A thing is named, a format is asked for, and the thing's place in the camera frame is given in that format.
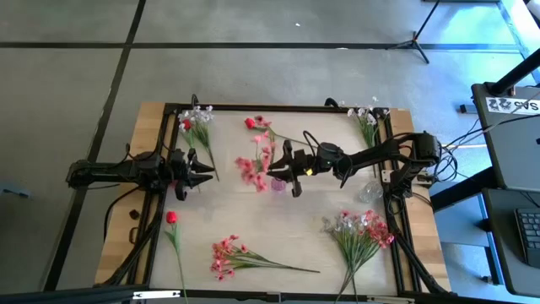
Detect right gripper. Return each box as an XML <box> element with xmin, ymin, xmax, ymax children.
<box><xmin>267</xmin><ymin>138</ymin><xmax>322</xmax><ymax>198</ymax></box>

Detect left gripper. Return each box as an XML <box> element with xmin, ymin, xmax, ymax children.
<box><xmin>168</xmin><ymin>146</ymin><xmax>216</xmax><ymax>202</ymax></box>

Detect pink orchid stem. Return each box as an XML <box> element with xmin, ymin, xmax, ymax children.
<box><xmin>235</xmin><ymin>130</ymin><xmax>279</xmax><ymax>194</ymax></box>

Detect pink flower bunch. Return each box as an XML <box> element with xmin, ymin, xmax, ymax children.
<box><xmin>209</xmin><ymin>234</ymin><xmax>321</xmax><ymax>282</ymax></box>

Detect clear cut-glass vase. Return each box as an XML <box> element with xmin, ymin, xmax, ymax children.
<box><xmin>358</xmin><ymin>181</ymin><xmax>385</xmax><ymax>204</ymax></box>

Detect flower stems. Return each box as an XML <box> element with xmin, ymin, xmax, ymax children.
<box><xmin>337</xmin><ymin>209</ymin><xmax>397</xmax><ymax>304</ymax></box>

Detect black beam with white label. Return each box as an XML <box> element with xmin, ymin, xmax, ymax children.
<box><xmin>0</xmin><ymin>285</ymin><xmax>185</xmax><ymax>304</ymax></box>

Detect blue-grey floor object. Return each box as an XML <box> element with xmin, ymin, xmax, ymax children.
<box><xmin>0</xmin><ymin>182</ymin><xmax>33</xmax><ymax>199</ymax></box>

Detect black tripod stand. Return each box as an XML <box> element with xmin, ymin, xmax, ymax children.
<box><xmin>386</xmin><ymin>0</ymin><xmax>442</xmax><ymax>65</ymax></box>

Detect black equipment cart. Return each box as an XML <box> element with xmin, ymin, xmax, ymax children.
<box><xmin>470</xmin><ymin>82</ymin><xmax>540</xmax><ymax>296</ymax></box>

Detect white printed label sticker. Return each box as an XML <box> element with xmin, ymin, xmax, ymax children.
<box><xmin>484</xmin><ymin>96</ymin><xmax>540</xmax><ymax>115</ymax></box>

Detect black vertical pole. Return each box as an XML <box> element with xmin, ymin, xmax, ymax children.
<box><xmin>489</xmin><ymin>48</ymin><xmax>540</xmax><ymax>96</ymax></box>

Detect black keyboard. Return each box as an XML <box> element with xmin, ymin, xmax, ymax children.
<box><xmin>513</xmin><ymin>206</ymin><xmax>540</xmax><ymax>270</ymax></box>

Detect black aluminium table frame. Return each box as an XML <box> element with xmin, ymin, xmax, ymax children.
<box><xmin>94</xmin><ymin>102</ymin><xmax>452</xmax><ymax>304</ymax></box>

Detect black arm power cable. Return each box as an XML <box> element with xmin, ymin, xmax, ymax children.
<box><xmin>102</xmin><ymin>185</ymin><xmax>143</xmax><ymax>244</ymax></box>

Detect black cable bundle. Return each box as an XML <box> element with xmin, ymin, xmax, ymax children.
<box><xmin>436</xmin><ymin>113</ymin><xmax>540</xmax><ymax>181</ymax></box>

